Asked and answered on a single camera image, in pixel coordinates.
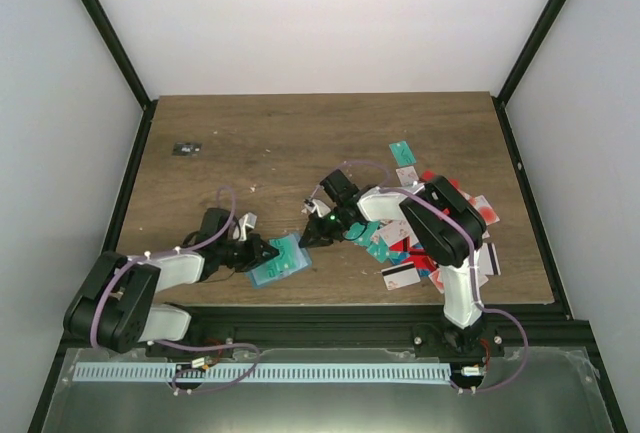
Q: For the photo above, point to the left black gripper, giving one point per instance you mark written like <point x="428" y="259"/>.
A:
<point x="257" y="246"/>

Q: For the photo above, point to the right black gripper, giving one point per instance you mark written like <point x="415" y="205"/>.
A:
<point x="311" y="231"/>

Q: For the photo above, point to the blue leather card holder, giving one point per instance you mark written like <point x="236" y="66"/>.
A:
<point x="257" y="276"/>

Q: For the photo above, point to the white magnetic stripe card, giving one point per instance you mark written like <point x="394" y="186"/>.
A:
<point x="400" y="276"/>

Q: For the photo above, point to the teal VIP card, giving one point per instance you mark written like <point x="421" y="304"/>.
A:
<point x="284" y="264"/>

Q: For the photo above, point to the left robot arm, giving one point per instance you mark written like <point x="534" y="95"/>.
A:
<point x="113" y="308"/>

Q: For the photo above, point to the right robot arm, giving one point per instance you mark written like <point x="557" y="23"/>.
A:
<point x="446" y="225"/>

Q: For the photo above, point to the white card with red pattern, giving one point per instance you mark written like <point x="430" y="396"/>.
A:
<point x="407" y="176"/>

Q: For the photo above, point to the teal card top right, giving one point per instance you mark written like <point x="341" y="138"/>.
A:
<point x="402" y="153"/>

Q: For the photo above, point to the small black card far left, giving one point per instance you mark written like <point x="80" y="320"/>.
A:
<point x="186" y="149"/>

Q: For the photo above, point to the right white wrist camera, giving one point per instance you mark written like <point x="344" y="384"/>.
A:
<point x="317" y="207"/>

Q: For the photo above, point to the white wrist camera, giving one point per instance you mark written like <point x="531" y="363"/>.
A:
<point x="317" y="207"/>
<point x="244" y="226"/>

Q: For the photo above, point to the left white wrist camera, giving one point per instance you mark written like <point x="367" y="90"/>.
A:
<point x="244" y="226"/>

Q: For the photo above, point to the light blue slotted cable duct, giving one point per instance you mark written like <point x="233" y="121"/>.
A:
<point x="422" y="373"/>

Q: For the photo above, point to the black aluminium frame rail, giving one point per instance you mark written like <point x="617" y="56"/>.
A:
<point x="422" y="329"/>

